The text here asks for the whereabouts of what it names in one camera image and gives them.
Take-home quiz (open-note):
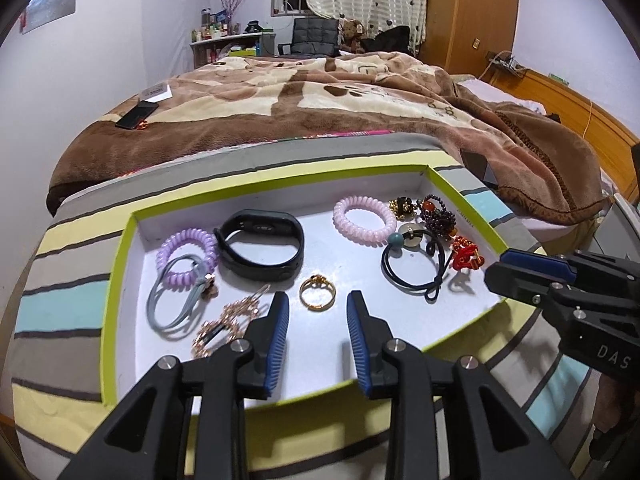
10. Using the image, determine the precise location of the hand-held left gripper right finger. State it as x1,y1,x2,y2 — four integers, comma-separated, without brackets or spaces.
346,289,571,480

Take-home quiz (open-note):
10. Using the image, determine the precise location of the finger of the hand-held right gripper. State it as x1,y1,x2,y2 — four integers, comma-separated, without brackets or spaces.
500,249,578,283
483,261,556,308

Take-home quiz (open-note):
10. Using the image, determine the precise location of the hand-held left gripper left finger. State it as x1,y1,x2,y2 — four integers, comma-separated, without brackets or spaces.
57,291,291,480

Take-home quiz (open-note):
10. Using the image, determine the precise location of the red chain hair tie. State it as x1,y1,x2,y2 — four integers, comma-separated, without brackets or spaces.
450,236,486,273

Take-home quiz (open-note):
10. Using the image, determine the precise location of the gold ring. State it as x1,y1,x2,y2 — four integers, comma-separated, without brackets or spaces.
299,275,337,312

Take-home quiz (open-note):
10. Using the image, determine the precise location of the white tray with green rim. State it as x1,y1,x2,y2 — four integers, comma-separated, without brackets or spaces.
100,162,548,408

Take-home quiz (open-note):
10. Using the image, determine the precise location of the black and gold beaded hair tie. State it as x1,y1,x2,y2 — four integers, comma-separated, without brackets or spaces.
389,197,420,221

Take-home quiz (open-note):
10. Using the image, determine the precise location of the purple spiral hair tie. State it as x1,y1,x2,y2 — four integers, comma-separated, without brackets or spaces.
156,228,218,287

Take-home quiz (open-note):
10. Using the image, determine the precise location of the person's right hand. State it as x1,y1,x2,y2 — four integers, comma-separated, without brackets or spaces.
592,374,640,461

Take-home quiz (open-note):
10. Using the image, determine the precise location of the rose gold hair clip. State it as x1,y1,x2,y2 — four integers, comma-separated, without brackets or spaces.
191,284,273,359

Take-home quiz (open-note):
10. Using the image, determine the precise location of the pale round disc pendant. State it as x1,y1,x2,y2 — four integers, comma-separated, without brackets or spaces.
400,225,427,250

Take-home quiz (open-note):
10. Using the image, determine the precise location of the black smart band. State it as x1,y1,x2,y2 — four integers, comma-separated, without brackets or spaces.
213,208,305,282

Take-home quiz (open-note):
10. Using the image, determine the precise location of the wooden headboard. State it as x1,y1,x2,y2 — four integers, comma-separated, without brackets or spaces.
487,67,640,196

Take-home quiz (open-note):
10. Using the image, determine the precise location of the white bed sheet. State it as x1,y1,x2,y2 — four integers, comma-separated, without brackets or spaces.
452,74,546,116

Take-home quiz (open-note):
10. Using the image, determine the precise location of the striped cushion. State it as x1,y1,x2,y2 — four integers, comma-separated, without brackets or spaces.
10,132,601,480

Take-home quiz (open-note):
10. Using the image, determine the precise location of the brown patterned blanket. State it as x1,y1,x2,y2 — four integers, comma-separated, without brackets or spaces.
46,52,608,226

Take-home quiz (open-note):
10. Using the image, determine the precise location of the wooden wardrobe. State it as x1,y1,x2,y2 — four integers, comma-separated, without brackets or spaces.
417,0,521,78

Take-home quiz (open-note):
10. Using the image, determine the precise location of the black clothing pile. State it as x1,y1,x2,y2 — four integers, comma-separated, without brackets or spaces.
361,25,413,56

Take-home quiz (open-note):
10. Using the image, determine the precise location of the black smartphone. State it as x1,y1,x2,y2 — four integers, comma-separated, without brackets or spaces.
115,100,160,131

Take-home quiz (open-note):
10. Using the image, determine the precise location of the brown teddy bear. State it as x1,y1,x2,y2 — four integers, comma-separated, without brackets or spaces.
340,18,368,54

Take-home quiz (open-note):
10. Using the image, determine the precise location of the grey desk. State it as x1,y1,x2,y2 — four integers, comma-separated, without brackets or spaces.
190,31,278,68

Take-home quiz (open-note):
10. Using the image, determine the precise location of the black office chair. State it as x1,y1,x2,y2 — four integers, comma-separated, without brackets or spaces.
277,17,342,58

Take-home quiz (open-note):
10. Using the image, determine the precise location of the group of bottles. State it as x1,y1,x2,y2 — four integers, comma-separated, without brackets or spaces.
190,7,241,43

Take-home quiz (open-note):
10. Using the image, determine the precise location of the grey hair tie with charm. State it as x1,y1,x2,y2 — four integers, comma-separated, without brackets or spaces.
146,254,219,337

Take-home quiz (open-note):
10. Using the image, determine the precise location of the dark beaded bracelet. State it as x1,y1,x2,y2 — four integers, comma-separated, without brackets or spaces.
419,194,458,236

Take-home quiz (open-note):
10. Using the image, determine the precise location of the black hair tie teal bead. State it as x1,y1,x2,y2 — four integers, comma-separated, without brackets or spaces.
381,225,453,303

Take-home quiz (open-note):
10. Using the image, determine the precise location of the pink spiral hair tie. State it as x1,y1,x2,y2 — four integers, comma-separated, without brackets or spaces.
333,194,397,244

